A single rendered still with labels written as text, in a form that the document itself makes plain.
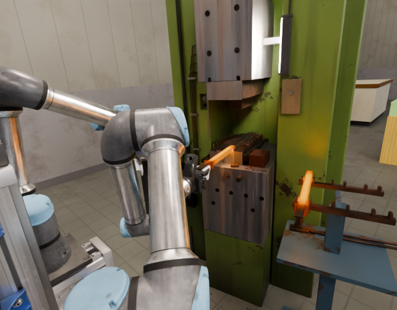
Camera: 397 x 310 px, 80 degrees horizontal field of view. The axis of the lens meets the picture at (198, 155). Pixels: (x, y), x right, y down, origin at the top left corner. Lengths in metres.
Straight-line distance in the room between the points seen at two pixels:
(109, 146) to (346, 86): 1.47
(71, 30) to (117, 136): 3.55
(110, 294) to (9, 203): 0.27
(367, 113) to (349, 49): 5.32
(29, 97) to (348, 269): 1.24
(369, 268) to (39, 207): 1.19
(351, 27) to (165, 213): 1.53
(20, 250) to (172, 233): 0.32
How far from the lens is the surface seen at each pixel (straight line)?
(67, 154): 4.06
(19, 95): 0.87
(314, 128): 1.36
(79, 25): 4.20
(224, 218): 1.47
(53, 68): 3.98
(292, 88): 1.32
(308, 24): 1.35
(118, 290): 0.50
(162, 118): 0.63
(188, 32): 1.56
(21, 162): 1.02
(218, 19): 1.32
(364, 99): 7.01
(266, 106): 1.73
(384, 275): 1.19
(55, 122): 3.95
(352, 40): 1.77
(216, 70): 1.31
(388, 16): 11.98
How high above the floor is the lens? 1.40
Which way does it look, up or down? 18 degrees down
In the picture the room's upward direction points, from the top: 4 degrees counter-clockwise
